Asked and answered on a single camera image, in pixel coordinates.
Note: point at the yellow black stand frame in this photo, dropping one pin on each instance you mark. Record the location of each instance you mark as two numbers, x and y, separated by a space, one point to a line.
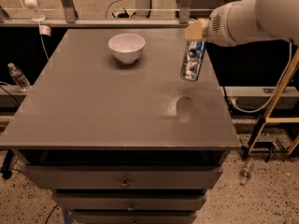
255 146

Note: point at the red bull can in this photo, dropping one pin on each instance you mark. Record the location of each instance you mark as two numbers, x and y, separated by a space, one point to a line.
193 60

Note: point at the top drawer knob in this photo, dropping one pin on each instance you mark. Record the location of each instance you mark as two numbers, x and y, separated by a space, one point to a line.
124 184

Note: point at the plastic bottle on floor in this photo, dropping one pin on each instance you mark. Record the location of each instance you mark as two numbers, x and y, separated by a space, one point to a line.
245 173

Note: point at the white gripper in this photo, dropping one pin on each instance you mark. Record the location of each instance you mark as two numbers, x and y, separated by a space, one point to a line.
221 31

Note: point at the white tag on cable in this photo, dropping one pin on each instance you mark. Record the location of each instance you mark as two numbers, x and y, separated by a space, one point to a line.
45 30

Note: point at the drawer knob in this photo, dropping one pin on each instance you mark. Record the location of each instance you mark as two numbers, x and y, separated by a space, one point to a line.
124 184
131 208

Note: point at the grey drawer cabinet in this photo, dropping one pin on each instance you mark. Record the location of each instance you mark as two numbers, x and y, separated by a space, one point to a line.
90 121

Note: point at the white webcam on stand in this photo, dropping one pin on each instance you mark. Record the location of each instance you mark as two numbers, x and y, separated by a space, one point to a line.
35 6

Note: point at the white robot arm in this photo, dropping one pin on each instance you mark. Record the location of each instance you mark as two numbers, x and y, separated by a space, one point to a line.
273 20

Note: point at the plastic water bottle on ledge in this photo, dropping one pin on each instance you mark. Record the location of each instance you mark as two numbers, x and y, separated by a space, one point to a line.
19 77

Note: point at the white bowl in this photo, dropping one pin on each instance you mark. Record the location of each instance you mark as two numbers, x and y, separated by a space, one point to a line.
127 48

